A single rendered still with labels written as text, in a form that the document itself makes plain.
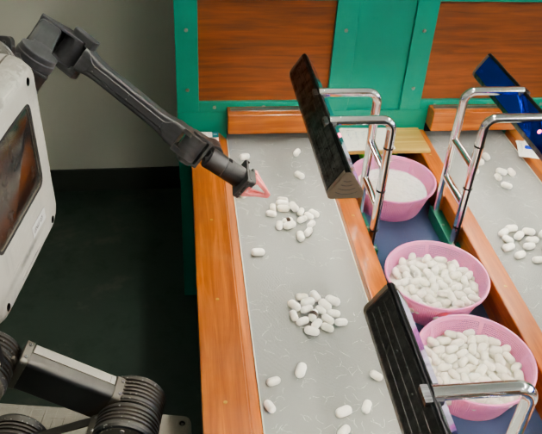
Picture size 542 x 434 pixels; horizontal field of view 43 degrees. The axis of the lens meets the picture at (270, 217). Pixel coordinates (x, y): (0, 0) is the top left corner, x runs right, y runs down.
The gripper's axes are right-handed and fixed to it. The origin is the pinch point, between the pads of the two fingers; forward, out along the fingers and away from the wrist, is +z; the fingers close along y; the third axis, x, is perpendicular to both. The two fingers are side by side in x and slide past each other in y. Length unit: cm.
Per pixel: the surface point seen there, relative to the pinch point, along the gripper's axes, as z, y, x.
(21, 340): -16, 33, 119
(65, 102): -40, 128, 76
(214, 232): -5.2, -3.1, 16.4
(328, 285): 19.6, -22.1, 1.6
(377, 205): 24.0, -4.3, -17.1
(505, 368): 49, -51, -20
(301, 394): 11, -56, 9
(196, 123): -12, 50, 16
